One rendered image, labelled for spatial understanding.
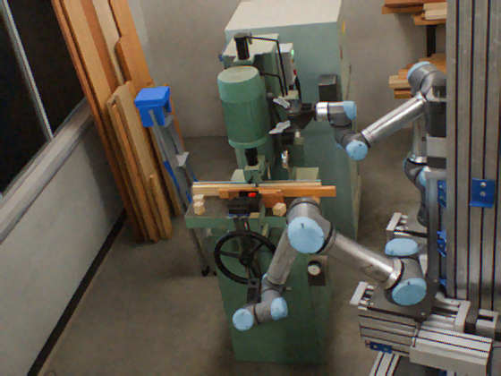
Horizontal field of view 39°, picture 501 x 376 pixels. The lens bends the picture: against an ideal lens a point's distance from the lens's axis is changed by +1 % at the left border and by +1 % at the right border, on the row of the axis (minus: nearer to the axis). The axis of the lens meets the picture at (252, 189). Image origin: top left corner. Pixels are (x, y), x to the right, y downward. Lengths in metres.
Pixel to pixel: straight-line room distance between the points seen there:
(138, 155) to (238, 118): 1.53
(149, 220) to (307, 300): 1.55
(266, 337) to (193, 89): 2.61
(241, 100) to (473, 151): 0.97
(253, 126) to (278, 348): 1.20
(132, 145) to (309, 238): 2.22
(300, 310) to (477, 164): 1.27
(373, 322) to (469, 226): 0.53
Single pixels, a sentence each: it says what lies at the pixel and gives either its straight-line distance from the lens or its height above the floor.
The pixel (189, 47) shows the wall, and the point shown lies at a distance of 5.47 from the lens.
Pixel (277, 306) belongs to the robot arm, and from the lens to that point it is 2.56.
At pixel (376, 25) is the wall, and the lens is 5.20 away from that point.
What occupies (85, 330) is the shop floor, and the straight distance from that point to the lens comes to 4.17.
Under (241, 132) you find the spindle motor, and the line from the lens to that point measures 2.96.
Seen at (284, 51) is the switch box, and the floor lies 1.48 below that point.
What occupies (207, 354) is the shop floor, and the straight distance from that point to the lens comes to 3.79.
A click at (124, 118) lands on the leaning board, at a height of 0.89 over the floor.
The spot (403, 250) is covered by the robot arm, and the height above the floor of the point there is 1.05.
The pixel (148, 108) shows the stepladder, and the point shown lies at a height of 1.12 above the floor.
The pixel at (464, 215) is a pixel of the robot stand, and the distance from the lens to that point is 2.62.
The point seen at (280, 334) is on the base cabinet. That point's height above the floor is 0.20.
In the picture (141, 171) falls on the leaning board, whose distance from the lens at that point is 4.42.
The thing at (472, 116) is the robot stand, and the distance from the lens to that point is 2.41.
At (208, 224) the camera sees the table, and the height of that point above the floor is 0.86.
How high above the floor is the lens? 2.62
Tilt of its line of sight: 32 degrees down
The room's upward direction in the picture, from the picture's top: 10 degrees counter-clockwise
